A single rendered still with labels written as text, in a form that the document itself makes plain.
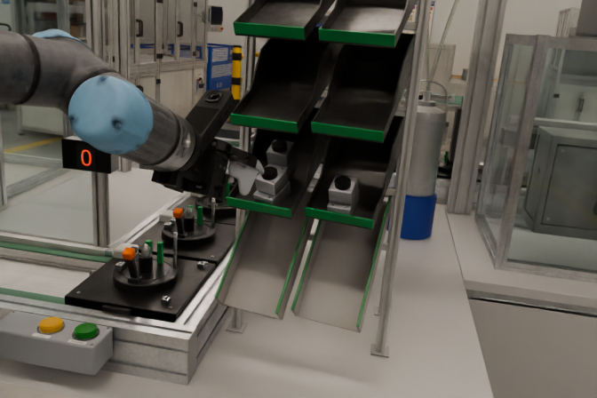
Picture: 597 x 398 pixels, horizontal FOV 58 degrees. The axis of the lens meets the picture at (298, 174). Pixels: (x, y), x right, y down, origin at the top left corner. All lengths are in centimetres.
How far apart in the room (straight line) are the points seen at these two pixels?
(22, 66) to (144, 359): 67
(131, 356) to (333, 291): 40
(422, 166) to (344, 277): 79
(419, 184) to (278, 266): 83
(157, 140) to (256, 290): 54
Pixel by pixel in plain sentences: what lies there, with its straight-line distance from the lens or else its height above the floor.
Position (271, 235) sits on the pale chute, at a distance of 113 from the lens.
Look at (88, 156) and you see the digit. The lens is 133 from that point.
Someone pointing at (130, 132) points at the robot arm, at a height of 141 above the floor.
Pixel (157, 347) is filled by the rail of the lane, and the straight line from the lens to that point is 109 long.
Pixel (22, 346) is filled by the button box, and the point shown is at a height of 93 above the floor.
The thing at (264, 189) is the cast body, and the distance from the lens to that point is 100.
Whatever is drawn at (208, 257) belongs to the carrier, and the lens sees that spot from 135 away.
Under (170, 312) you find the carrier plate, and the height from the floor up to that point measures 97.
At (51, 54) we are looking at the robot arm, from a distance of 64.
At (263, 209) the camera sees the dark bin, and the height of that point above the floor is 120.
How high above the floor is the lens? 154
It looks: 16 degrees down
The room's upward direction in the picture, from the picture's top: 4 degrees clockwise
